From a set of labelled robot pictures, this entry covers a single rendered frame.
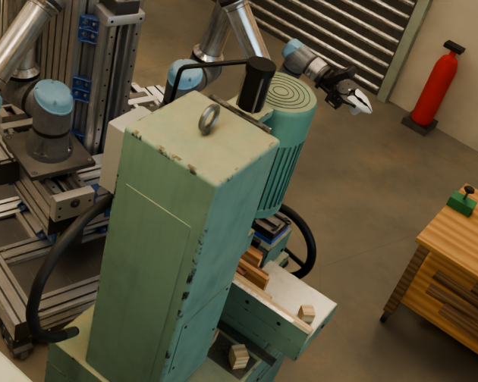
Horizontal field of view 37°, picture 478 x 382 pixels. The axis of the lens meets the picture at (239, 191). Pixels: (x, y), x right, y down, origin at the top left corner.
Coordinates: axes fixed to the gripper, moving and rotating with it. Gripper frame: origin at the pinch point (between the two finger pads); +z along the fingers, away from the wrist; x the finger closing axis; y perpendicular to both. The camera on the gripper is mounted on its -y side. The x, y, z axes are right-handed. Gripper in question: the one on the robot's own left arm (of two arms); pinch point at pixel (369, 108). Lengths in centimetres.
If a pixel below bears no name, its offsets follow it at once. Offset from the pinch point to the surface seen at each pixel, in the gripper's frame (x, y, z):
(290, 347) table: 81, -2, 32
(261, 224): 61, -2, 4
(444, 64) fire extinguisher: -184, 131, -12
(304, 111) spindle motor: 63, -56, 1
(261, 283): 74, -2, 15
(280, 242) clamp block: 58, 3, 11
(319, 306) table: 65, 1, 31
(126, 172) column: 102, -57, -13
